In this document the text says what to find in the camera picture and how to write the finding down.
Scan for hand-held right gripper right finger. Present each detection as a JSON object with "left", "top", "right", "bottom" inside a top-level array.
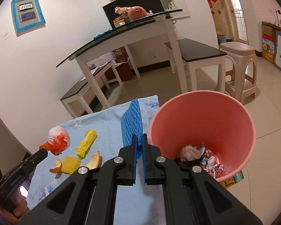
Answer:
[{"left": 142, "top": 133, "right": 263, "bottom": 225}]

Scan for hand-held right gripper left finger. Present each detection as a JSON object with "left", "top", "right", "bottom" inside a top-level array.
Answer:
[{"left": 19, "top": 133, "right": 139, "bottom": 225}]

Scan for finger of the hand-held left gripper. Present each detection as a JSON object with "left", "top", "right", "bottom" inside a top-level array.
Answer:
[{"left": 23, "top": 149, "right": 49, "bottom": 170}]

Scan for orange peel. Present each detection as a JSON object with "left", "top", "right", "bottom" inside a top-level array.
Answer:
[
  {"left": 85, "top": 151, "right": 102, "bottom": 169},
  {"left": 49, "top": 158, "right": 63, "bottom": 173}
]

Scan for orange and white plastic bag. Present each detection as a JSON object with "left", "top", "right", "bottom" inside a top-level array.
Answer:
[{"left": 39, "top": 126, "right": 71, "bottom": 156}]

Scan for blue foam net sleeve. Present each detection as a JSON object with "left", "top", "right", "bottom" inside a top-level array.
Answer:
[{"left": 120, "top": 98, "right": 143, "bottom": 159}]

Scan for clear plastic wrap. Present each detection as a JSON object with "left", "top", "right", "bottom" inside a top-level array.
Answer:
[{"left": 180, "top": 144, "right": 203, "bottom": 162}]

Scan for blue red patterned paper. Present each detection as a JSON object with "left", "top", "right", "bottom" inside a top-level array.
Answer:
[{"left": 198, "top": 142, "right": 211, "bottom": 165}]

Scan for red white paper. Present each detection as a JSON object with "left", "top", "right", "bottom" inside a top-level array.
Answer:
[{"left": 203, "top": 149, "right": 228, "bottom": 179}]

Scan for pink plastic bucket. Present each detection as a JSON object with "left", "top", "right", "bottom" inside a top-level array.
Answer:
[{"left": 148, "top": 90, "right": 256, "bottom": 183}]

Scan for person's left hand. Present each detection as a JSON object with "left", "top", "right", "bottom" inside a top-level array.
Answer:
[{"left": 0, "top": 187, "right": 30, "bottom": 219}]

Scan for light blue floral cloth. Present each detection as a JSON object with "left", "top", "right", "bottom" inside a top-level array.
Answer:
[{"left": 26, "top": 95, "right": 165, "bottom": 225}]

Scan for dark top white bench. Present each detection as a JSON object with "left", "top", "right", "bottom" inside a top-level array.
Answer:
[
  {"left": 164, "top": 38, "right": 227, "bottom": 92},
  {"left": 60, "top": 61, "right": 123, "bottom": 119}
]

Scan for dark red tall box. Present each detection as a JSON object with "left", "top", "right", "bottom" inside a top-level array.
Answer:
[{"left": 112, "top": 47, "right": 134, "bottom": 80}]

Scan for white paper sheets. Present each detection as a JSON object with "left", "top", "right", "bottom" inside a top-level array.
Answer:
[{"left": 79, "top": 67, "right": 101, "bottom": 81}]

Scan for pink white plastic bag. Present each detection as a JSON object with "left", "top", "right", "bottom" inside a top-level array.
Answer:
[{"left": 88, "top": 53, "right": 117, "bottom": 67}]

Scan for glass top white table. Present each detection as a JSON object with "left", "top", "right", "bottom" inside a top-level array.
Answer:
[{"left": 56, "top": 9, "right": 191, "bottom": 112}]

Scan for small blue flat item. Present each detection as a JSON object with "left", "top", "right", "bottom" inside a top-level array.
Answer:
[{"left": 94, "top": 30, "right": 112, "bottom": 39}]

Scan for red white packet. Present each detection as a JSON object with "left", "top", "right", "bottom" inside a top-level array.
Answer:
[{"left": 114, "top": 16, "right": 126, "bottom": 28}]

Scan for beige plastic stool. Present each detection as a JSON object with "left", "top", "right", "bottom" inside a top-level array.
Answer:
[{"left": 217, "top": 43, "right": 258, "bottom": 105}]

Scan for large red round fruit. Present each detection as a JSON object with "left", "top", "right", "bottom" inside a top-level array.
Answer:
[{"left": 128, "top": 6, "right": 148, "bottom": 21}]

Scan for dried flower bouquet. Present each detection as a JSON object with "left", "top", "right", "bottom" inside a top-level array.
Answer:
[{"left": 115, "top": 6, "right": 129, "bottom": 17}]

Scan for stack of cardboard boxes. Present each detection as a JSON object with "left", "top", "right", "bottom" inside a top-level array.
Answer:
[{"left": 262, "top": 21, "right": 277, "bottom": 64}]

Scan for white balcony door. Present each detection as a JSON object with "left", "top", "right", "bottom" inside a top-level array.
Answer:
[{"left": 225, "top": 0, "right": 249, "bottom": 45}]

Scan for blue framed wall panel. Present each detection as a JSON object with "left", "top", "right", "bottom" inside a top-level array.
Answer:
[{"left": 11, "top": 0, "right": 47, "bottom": 35}]

